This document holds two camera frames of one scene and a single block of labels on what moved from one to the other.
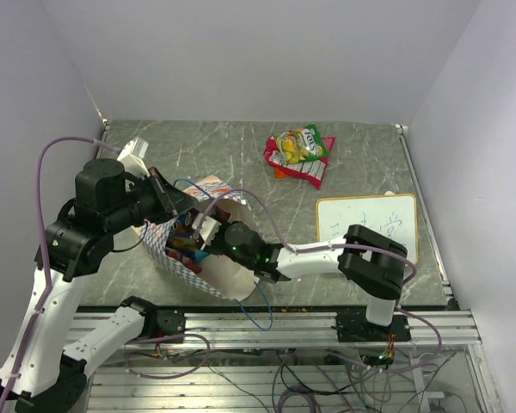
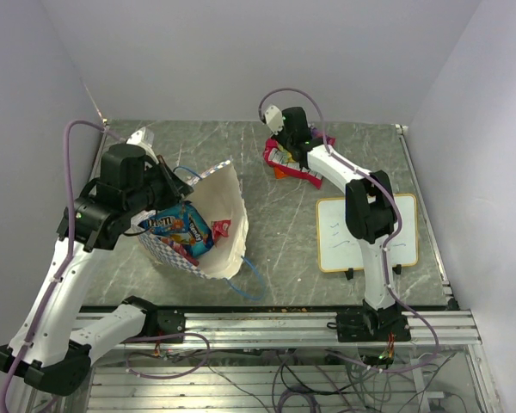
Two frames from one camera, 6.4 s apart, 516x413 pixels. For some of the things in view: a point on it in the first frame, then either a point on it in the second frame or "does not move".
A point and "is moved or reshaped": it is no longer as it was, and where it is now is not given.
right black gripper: (211, 247) → (278, 137)
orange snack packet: (279, 175) does not move
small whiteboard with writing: (392, 217) does not move
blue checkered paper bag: (218, 277) is moved or reshaped
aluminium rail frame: (402, 360) does not move
